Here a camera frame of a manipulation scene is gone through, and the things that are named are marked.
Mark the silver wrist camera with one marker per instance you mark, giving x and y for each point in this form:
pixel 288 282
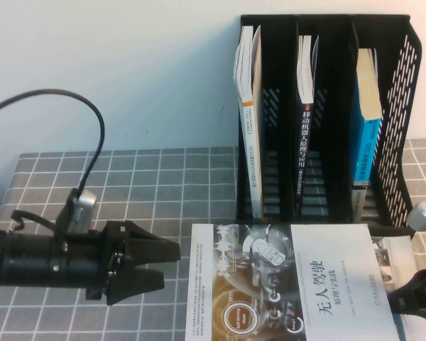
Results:
pixel 83 209
pixel 420 215

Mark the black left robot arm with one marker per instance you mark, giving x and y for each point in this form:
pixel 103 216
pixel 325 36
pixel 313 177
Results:
pixel 32 259

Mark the white car suspension book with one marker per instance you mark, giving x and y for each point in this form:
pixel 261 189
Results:
pixel 387 259

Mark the blue spine book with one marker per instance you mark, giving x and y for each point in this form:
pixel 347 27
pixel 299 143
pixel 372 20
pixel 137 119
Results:
pixel 367 149

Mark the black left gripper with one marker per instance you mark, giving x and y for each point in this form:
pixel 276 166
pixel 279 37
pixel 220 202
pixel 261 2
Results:
pixel 99 266

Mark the orange and white spine book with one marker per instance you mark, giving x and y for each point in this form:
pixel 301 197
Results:
pixel 252 142

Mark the black spine robotics book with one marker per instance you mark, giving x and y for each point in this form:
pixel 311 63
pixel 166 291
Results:
pixel 305 142

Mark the black plastic book stand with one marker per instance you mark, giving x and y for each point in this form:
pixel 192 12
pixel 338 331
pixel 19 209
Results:
pixel 341 106

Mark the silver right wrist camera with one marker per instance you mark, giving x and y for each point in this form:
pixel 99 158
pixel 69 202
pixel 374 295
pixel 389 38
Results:
pixel 420 215

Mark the white autonomous driving book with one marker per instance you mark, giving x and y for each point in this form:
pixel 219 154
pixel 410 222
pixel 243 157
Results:
pixel 341 255

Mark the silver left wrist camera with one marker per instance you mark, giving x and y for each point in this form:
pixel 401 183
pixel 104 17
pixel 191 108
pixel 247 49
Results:
pixel 83 209

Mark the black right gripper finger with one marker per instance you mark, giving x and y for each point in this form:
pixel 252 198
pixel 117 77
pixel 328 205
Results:
pixel 412 295

